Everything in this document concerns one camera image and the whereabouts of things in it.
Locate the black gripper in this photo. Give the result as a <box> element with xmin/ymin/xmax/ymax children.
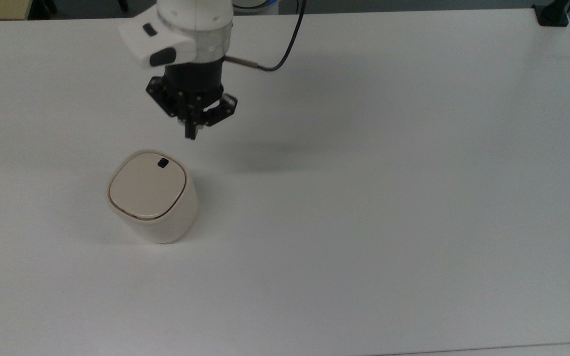
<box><xmin>146</xmin><ymin>56</ymin><xmax>239</xmax><ymax>140</ymax></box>

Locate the cream trash bin lid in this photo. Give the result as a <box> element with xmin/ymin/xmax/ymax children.
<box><xmin>109</xmin><ymin>152</ymin><xmax>188</xmax><ymax>220</ymax></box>

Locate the cream plastic trash bin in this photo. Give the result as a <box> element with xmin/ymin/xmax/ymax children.
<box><xmin>105</xmin><ymin>149</ymin><xmax>199</xmax><ymax>244</ymax></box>

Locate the black table clamp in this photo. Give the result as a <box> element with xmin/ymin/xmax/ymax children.
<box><xmin>532</xmin><ymin>0</ymin><xmax>570</xmax><ymax>27</ymax></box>

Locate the white adjacent table top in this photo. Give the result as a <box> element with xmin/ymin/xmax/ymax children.
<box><xmin>379</xmin><ymin>342</ymin><xmax>570</xmax><ymax>356</ymax></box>

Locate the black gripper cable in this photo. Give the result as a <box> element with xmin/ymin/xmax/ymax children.
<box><xmin>225</xmin><ymin>0</ymin><xmax>307</xmax><ymax>73</ymax></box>

